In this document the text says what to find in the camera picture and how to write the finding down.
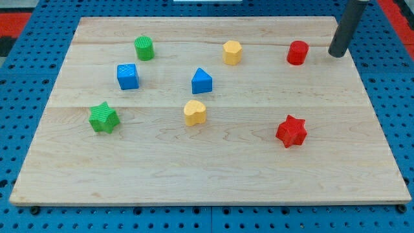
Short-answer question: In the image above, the red star block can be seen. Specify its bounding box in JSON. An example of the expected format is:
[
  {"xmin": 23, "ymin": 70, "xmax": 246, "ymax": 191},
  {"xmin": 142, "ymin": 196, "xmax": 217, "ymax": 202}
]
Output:
[{"xmin": 276, "ymin": 115, "xmax": 307, "ymax": 148}]

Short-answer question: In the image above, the green star block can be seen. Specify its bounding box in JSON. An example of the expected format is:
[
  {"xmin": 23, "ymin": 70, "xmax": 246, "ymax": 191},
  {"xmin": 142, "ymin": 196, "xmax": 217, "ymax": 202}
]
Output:
[{"xmin": 89, "ymin": 102, "xmax": 120, "ymax": 134}]

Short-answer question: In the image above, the yellow heart block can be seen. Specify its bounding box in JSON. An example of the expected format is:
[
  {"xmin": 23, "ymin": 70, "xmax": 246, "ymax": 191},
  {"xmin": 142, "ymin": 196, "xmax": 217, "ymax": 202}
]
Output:
[{"xmin": 183, "ymin": 100, "xmax": 207, "ymax": 126}]

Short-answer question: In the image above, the yellow hexagon block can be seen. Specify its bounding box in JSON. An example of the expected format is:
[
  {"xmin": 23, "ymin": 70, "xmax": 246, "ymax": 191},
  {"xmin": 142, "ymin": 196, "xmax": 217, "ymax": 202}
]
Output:
[{"xmin": 223, "ymin": 40, "xmax": 243, "ymax": 65}]

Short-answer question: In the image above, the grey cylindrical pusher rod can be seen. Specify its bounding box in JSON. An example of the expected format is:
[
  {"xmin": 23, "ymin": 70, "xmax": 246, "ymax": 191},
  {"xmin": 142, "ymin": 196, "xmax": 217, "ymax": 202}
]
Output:
[{"xmin": 328, "ymin": 0, "xmax": 369, "ymax": 58}]

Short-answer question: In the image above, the green cylinder block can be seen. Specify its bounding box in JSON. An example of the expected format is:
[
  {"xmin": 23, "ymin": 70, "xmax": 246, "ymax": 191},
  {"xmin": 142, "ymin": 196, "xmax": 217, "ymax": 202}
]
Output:
[{"xmin": 134, "ymin": 36, "xmax": 155, "ymax": 61}]

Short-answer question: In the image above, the red cylinder block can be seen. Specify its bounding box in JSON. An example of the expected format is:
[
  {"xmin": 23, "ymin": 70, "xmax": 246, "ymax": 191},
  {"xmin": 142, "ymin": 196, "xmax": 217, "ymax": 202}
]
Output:
[{"xmin": 287, "ymin": 40, "xmax": 309, "ymax": 65}]

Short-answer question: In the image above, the blue cube block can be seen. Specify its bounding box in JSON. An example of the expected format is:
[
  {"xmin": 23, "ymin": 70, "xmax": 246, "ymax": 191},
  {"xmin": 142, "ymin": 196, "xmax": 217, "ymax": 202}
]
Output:
[{"xmin": 116, "ymin": 63, "xmax": 139, "ymax": 90}]

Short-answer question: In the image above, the blue triangle block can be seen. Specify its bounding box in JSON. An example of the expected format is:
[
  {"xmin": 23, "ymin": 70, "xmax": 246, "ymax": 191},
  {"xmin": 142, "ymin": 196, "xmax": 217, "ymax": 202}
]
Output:
[{"xmin": 191, "ymin": 67, "xmax": 213, "ymax": 94}]

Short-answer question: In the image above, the wooden board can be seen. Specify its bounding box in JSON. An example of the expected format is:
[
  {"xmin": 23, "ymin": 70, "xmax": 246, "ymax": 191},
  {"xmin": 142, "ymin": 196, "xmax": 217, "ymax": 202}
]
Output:
[{"xmin": 10, "ymin": 16, "xmax": 411, "ymax": 206}]

